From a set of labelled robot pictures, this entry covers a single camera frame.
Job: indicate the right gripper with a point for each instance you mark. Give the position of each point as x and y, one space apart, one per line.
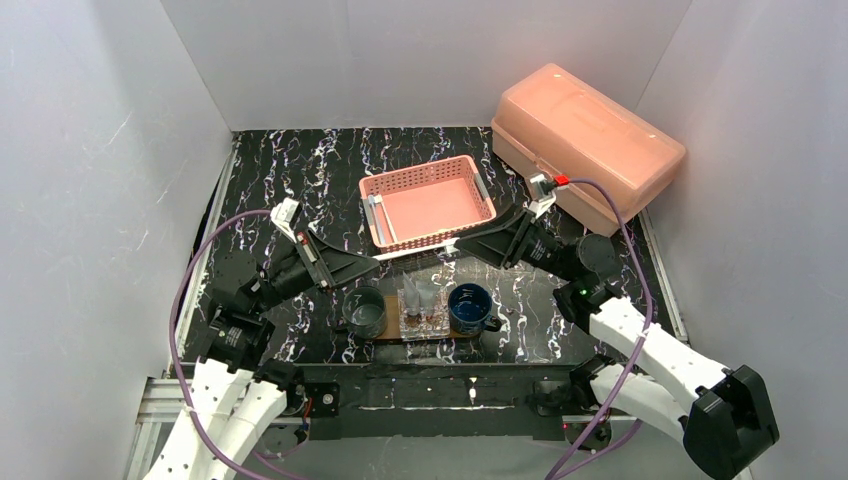
516 234

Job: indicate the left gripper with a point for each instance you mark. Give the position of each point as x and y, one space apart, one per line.
314 258

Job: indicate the grey green mug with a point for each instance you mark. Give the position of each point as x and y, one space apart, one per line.
363 313

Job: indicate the dark blue mug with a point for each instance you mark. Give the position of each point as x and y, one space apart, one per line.
470 309

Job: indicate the silver toothbrush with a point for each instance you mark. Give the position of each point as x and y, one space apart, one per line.
370 206

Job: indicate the pink plastic basket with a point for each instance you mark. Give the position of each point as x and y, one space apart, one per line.
429 203

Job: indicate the black capped toothpaste tube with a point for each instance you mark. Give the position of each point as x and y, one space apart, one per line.
411 296

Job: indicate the brown wooden oval tray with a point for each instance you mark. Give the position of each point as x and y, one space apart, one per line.
391 333

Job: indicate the clear packaged toothbrushes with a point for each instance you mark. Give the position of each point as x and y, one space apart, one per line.
424 327

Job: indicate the red capped toothpaste tube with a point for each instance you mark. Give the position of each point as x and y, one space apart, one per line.
428 296

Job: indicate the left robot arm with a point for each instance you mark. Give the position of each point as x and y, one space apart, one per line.
233 395

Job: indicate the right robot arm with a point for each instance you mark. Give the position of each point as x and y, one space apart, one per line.
722 417

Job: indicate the large pink lidded box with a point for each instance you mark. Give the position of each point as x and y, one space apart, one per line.
553 122

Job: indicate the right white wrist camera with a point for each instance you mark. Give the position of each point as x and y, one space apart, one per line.
542 188

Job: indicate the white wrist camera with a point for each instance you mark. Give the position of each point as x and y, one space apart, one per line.
283 215
542 188

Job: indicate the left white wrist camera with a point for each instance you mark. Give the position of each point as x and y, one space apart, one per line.
283 215

